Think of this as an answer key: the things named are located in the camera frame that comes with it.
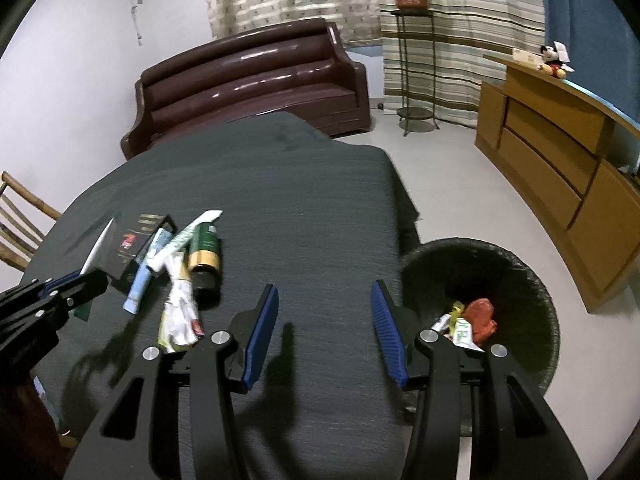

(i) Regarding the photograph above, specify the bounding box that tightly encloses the trash bin with black bag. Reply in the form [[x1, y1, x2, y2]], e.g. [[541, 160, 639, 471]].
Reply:
[[400, 237, 561, 436]]

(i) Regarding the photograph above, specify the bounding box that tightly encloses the orange plastic bag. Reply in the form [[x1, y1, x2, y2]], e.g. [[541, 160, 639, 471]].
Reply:
[[464, 298, 499, 346]]

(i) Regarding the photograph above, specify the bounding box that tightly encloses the wall cable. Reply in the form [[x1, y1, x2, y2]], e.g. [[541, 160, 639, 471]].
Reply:
[[129, 0, 146, 46]]

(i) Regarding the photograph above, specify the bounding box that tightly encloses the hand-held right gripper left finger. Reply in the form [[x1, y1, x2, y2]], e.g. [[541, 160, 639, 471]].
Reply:
[[65, 283, 280, 480]]

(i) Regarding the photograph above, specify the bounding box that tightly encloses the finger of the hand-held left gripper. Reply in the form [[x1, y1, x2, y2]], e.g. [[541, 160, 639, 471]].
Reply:
[[0, 271, 83, 311], [0, 270, 109, 346]]

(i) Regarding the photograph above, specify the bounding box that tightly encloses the white paper wrapper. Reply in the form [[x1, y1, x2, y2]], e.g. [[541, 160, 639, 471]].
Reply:
[[158, 252, 206, 354]]

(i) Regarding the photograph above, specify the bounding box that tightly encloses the white paper strip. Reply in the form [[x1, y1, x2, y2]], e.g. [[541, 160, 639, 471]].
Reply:
[[80, 217, 117, 276]]

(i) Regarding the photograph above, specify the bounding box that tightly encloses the green white plastic bag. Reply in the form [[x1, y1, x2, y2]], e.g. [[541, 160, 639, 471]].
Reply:
[[431, 310, 486, 352]]

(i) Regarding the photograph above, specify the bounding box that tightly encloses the brown leather sofa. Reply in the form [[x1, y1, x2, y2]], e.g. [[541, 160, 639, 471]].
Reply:
[[120, 16, 372, 162]]

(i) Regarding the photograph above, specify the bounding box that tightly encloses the wooden cabinet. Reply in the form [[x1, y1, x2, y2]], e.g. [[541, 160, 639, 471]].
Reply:
[[474, 52, 640, 313]]

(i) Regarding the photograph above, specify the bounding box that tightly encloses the blue curtain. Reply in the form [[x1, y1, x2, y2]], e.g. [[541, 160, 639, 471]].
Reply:
[[535, 0, 640, 126]]

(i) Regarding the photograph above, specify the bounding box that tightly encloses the white flat box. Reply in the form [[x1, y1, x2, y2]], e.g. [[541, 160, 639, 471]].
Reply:
[[512, 47, 543, 68]]

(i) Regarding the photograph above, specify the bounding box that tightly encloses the black box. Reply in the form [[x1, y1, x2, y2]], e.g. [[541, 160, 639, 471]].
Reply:
[[109, 211, 177, 297]]

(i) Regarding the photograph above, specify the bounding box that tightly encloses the striped curtain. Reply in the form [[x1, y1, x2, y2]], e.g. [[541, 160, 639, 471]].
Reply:
[[372, 0, 546, 128]]

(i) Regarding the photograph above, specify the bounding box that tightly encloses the dark grey tablecloth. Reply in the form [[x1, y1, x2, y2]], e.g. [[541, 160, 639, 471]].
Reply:
[[22, 111, 421, 480]]

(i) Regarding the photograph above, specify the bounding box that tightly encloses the mouse plush toy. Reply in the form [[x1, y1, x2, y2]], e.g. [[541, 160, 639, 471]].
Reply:
[[537, 44, 576, 80]]

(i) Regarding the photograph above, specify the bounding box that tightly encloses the person's left forearm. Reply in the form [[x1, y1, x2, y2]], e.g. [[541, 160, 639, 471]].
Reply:
[[0, 375, 66, 480]]

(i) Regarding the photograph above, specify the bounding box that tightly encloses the metal plant stand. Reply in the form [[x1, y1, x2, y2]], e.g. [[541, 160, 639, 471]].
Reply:
[[390, 7, 442, 137]]

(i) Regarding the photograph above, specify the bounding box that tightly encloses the wooden chair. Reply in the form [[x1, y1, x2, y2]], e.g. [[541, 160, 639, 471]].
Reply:
[[0, 170, 62, 272]]

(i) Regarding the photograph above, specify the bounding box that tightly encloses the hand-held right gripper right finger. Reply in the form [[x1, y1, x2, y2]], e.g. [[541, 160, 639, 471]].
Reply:
[[370, 280, 588, 480]]

